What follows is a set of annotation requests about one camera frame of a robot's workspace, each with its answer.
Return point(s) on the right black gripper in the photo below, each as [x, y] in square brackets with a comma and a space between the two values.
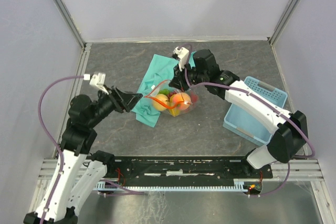
[177, 81]

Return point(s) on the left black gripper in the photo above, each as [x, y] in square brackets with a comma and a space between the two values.
[127, 100]

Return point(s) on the clear zip top bag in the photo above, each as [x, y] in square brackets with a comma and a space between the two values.
[165, 85]

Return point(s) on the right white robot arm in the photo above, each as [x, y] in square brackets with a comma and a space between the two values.
[289, 131]

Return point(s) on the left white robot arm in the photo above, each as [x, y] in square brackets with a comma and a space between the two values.
[66, 195]

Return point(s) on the fake strawberries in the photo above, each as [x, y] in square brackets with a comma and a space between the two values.
[172, 93]

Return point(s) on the fake green grapes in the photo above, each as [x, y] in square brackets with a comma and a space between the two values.
[165, 92]

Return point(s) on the fake peach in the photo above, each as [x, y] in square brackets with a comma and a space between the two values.
[182, 101]

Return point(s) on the yellow fake lemon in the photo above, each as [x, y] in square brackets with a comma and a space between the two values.
[160, 102]

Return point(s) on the yellow fake starfruit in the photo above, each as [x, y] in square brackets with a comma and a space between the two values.
[174, 112]

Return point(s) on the teal t-shirt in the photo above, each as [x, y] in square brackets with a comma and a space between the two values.
[161, 68]

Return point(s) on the light blue plastic basket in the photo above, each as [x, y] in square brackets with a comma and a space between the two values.
[250, 118]

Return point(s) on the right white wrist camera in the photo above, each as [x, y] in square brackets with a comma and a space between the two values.
[182, 55]

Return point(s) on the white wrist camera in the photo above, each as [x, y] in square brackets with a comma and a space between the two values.
[182, 55]
[96, 80]

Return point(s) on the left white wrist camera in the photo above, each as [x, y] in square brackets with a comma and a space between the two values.
[96, 80]

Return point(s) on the light blue cable duct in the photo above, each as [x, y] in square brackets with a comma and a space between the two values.
[237, 187]

